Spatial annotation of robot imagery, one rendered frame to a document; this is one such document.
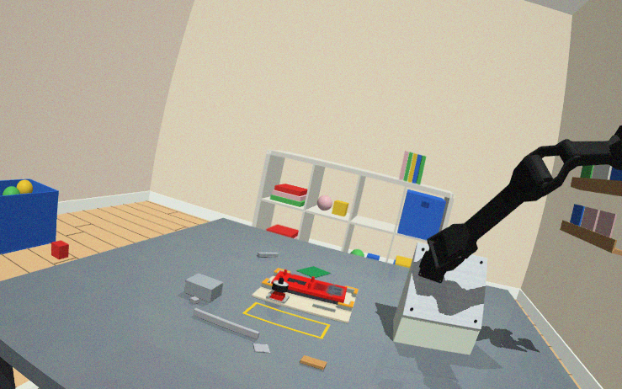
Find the tan rectangular block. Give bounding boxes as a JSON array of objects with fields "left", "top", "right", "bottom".
[{"left": 300, "top": 355, "right": 327, "bottom": 370}]

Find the green flat square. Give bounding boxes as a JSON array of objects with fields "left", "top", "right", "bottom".
[{"left": 296, "top": 266, "right": 330, "bottom": 278}]

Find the black tyre with grey wheel rim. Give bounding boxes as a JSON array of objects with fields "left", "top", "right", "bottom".
[{"left": 272, "top": 280, "right": 289, "bottom": 293}]

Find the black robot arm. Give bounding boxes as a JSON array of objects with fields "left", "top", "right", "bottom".
[{"left": 418, "top": 125, "right": 622, "bottom": 283}]

